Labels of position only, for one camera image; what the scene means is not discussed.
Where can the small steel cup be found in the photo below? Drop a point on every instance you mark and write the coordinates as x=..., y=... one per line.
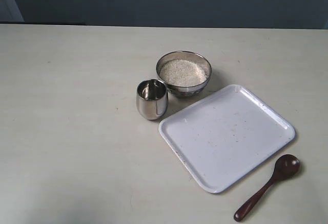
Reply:
x=152, y=99

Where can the dark brown wooden spoon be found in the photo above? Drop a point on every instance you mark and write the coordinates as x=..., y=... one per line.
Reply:
x=285, y=168

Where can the steel bowl with rice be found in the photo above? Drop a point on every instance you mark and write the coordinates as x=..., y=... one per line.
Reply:
x=185, y=73

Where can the white plastic tray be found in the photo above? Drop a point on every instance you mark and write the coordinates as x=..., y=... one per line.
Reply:
x=224, y=136

